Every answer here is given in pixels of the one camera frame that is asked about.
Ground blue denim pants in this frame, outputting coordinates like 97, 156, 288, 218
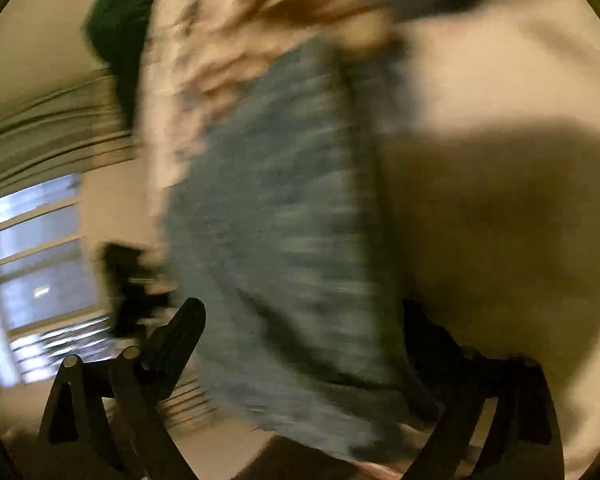
166, 40, 438, 463

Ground white brown patterned bedspread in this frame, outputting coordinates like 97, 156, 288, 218
138, 0, 600, 479

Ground bright window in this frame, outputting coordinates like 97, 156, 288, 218
0, 174, 114, 388

